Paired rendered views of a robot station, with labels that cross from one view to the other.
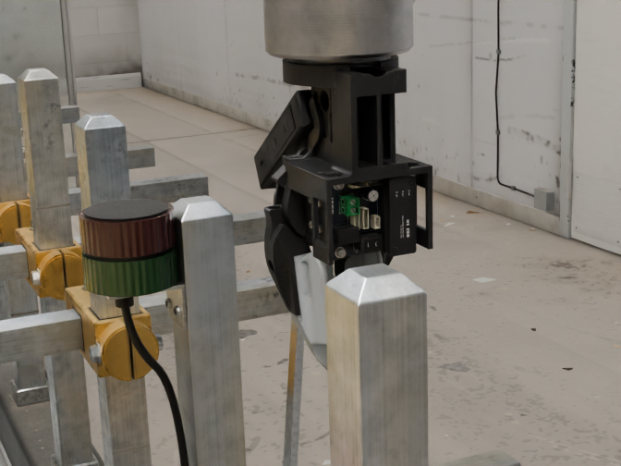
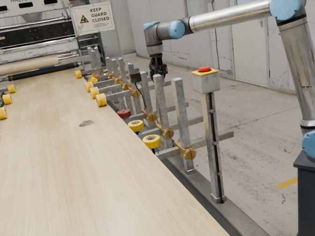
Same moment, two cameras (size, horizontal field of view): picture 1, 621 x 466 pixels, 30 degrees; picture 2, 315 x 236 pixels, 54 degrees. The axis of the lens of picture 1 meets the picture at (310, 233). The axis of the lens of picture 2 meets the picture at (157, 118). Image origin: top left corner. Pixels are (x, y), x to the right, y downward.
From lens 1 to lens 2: 105 cm
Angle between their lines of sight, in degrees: 7
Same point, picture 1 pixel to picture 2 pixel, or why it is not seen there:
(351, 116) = (156, 60)
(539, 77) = (225, 44)
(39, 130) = (121, 66)
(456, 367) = not seen: hidden behind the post
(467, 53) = (209, 40)
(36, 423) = not seen: hidden behind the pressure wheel
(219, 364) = (146, 90)
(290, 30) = (149, 51)
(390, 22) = (160, 49)
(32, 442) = not seen: hidden behind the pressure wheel
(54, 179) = (123, 73)
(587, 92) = (236, 46)
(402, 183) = (163, 66)
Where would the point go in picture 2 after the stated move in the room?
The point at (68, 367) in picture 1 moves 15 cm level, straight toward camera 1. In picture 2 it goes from (129, 100) to (131, 106)
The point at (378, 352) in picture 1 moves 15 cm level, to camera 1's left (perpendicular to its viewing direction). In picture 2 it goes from (157, 81) to (128, 85)
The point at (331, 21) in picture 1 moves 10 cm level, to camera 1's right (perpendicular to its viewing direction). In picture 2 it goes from (153, 50) to (171, 47)
